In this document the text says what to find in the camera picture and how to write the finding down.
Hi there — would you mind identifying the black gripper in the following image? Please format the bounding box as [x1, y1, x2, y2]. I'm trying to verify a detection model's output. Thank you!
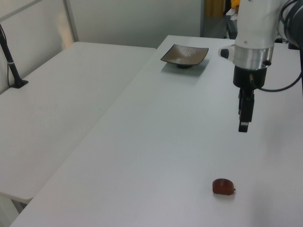
[232, 66, 267, 133]

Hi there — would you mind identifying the small round brown food item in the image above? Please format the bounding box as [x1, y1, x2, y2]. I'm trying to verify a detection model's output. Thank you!
[212, 178, 237, 196]

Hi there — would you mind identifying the square dark ceramic plate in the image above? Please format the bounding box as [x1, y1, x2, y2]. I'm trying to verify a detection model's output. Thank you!
[160, 44, 209, 70]

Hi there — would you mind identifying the dark grey equipment box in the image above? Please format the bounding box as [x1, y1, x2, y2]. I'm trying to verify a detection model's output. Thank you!
[225, 14, 238, 40]

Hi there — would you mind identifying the brown wooden panel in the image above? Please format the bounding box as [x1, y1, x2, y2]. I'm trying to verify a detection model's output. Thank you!
[205, 0, 224, 17]

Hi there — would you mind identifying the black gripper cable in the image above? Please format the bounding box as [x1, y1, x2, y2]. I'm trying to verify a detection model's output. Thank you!
[249, 70, 303, 92]

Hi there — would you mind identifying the grey partition frame post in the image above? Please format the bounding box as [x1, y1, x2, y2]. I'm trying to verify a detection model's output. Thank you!
[63, 0, 80, 44]

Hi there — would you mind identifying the black camera stand pole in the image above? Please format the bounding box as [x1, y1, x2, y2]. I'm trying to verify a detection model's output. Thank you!
[0, 23, 29, 89]

